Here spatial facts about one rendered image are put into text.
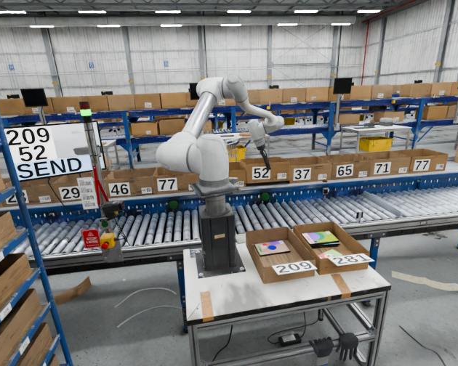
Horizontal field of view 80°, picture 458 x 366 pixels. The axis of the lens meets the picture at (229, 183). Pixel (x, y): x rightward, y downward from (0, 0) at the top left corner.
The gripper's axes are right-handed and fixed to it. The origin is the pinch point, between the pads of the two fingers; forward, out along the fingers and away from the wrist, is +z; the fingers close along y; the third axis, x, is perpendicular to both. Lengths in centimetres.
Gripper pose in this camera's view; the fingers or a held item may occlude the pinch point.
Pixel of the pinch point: (267, 165)
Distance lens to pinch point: 238.4
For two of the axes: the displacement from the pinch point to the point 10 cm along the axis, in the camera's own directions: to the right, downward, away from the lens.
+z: 3.7, 8.7, 3.3
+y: 1.4, 3.0, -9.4
